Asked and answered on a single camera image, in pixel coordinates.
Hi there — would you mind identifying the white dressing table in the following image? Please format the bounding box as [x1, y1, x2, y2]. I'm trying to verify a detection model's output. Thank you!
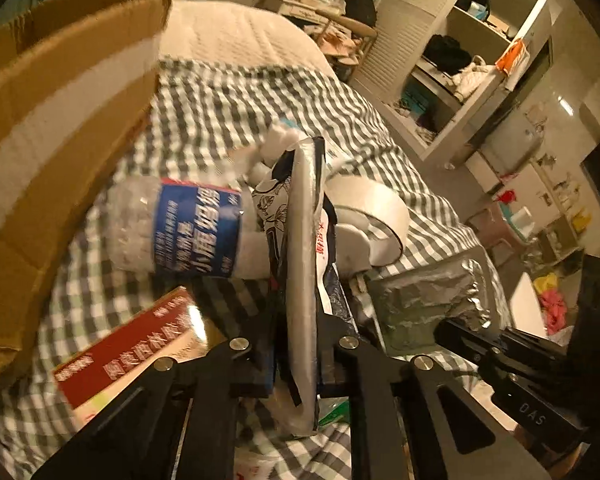
[256, 0, 343, 24]

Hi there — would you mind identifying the white tape roll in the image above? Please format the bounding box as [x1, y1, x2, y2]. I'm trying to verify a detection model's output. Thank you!
[326, 176, 411, 275]

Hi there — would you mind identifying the plastic bottle blue label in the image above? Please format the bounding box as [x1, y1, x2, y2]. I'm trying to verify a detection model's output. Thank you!
[107, 177, 270, 280]

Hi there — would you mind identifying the wooden chair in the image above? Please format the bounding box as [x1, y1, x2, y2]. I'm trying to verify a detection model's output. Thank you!
[315, 9, 378, 68]

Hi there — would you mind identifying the silver foil packet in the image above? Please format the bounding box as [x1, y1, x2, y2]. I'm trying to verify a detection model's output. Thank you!
[252, 136, 329, 437]

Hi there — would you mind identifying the brown cardboard box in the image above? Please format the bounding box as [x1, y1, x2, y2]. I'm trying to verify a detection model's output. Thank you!
[0, 0, 171, 385]

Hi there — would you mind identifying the crinkled silver foil bag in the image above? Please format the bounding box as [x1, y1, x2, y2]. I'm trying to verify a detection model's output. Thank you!
[367, 247, 500, 356]

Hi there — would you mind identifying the white quilted mattress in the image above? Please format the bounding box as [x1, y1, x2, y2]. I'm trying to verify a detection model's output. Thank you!
[160, 0, 335, 77]

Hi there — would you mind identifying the green snack packet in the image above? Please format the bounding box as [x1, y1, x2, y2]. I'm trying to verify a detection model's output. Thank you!
[317, 396, 350, 427]

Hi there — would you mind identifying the checkered grey white blanket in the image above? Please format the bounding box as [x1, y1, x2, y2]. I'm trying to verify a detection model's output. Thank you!
[0, 56, 512, 480]

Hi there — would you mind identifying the red medicine box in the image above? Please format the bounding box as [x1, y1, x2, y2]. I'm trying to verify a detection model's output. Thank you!
[53, 286, 224, 428]

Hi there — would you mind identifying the black backpack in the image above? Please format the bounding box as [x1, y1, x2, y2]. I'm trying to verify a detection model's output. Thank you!
[344, 0, 377, 27]

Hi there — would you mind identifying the white open shelf wardrobe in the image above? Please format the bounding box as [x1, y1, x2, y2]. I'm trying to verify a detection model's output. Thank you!
[351, 0, 550, 165]

